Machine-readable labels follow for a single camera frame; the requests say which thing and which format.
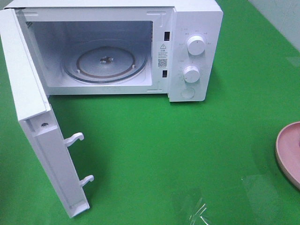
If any pink plate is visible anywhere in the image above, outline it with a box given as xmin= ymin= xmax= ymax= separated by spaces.
xmin=275 ymin=121 xmax=300 ymax=189

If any glass microwave turntable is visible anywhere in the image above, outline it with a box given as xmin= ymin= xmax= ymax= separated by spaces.
xmin=63 ymin=39 xmax=151 ymax=84

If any white microwave knob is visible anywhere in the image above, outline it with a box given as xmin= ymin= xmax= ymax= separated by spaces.
xmin=183 ymin=66 xmax=200 ymax=83
xmin=187 ymin=35 xmax=206 ymax=56

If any white microwave door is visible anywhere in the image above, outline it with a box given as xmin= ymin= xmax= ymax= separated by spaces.
xmin=0 ymin=9 xmax=94 ymax=218

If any green table mat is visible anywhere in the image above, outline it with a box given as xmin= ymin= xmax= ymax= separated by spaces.
xmin=0 ymin=0 xmax=300 ymax=225

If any white partition panel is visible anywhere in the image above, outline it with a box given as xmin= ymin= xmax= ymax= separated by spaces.
xmin=249 ymin=0 xmax=300 ymax=50

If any white microwave oven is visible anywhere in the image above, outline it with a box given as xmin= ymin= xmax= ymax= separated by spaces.
xmin=0 ymin=0 xmax=223 ymax=102

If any white round door button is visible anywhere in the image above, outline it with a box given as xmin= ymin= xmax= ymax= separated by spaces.
xmin=181 ymin=87 xmax=195 ymax=99

